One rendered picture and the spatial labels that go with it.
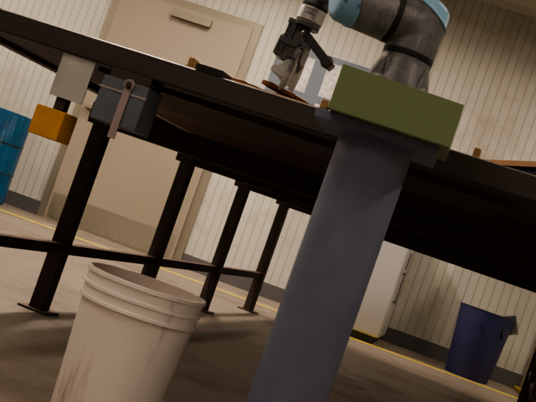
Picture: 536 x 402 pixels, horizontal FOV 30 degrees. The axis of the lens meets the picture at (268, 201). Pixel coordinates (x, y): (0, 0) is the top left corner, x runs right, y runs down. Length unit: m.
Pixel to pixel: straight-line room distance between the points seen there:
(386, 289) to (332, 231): 5.37
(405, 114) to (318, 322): 0.48
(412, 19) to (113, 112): 0.85
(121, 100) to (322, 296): 0.82
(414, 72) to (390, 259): 5.36
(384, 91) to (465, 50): 6.44
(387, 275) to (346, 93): 5.47
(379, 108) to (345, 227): 0.27
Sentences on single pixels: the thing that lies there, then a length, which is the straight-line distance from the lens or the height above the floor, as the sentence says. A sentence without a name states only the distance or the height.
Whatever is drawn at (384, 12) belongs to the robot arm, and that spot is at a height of 1.11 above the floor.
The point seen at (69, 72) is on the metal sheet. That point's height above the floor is 0.81.
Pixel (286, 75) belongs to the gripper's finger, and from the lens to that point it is 2.72.
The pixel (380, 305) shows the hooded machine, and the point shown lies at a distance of 7.52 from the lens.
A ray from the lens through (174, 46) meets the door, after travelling 8.72.
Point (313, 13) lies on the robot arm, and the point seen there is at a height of 1.18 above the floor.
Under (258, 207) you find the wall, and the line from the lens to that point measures 8.43.
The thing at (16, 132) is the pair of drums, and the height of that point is 0.61.
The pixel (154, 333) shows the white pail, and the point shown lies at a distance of 2.34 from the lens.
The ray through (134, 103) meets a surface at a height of 0.78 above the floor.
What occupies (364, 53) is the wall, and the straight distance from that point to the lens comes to 8.52.
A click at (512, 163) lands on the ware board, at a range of 3.22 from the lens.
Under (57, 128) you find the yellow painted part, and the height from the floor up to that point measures 0.65.
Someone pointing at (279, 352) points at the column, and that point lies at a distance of 2.18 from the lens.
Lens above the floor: 0.60
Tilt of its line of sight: 1 degrees up
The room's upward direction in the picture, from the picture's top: 19 degrees clockwise
